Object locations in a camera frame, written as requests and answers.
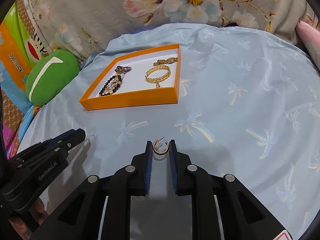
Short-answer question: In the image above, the dark bead bracelet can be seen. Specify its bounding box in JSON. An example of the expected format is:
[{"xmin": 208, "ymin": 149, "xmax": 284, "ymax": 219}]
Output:
[{"xmin": 98, "ymin": 74, "xmax": 123, "ymax": 97}]

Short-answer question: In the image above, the silver link bracelet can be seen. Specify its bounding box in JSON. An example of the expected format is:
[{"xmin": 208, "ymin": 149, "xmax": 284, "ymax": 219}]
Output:
[{"xmin": 114, "ymin": 64, "xmax": 132, "ymax": 74}]

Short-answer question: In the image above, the gold wristwatch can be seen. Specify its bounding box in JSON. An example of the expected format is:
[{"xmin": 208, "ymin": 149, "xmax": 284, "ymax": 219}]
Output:
[{"xmin": 153, "ymin": 57, "xmax": 178, "ymax": 67}]

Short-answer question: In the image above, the orange jewelry box tray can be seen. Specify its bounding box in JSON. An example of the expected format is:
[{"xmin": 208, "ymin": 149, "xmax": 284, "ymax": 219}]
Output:
[{"xmin": 79, "ymin": 43, "xmax": 181, "ymax": 111}]

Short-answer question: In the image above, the left hand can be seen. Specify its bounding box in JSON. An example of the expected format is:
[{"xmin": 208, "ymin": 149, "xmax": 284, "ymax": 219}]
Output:
[{"xmin": 9, "ymin": 198, "xmax": 48, "ymax": 239}]

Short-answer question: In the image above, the green round plush pillow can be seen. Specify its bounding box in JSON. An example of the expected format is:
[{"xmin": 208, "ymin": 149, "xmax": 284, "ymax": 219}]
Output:
[{"xmin": 25, "ymin": 49, "xmax": 80, "ymax": 106}]

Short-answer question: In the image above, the light blue palm-print cloth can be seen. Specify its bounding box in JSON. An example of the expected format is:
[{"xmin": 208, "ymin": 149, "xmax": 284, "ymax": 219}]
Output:
[{"xmin": 20, "ymin": 24, "xmax": 319, "ymax": 239}]

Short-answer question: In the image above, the colourful cartoon bedsheet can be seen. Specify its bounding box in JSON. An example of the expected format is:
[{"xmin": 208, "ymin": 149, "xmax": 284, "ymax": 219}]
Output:
[{"xmin": 1, "ymin": 0, "xmax": 48, "ymax": 159}]

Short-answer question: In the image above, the gold braided bangle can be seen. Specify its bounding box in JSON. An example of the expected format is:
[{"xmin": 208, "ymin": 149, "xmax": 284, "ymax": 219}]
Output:
[{"xmin": 145, "ymin": 65, "xmax": 171, "ymax": 84}]

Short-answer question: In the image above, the grey floral blanket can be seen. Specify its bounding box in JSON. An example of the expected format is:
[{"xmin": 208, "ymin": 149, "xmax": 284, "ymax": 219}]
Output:
[{"xmin": 23, "ymin": 0, "xmax": 319, "ymax": 61}]

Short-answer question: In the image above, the pink pillow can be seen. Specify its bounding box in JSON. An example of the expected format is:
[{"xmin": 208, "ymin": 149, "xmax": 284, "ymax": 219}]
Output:
[{"xmin": 296, "ymin": 21, "xmax": 320, "ymax": 69}]

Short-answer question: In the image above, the pearl bracelet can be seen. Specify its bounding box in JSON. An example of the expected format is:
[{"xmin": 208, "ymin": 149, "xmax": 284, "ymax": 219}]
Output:
[{"xmin": 101, "ymin": 73, "xmax": 126, "ymax": 96}]

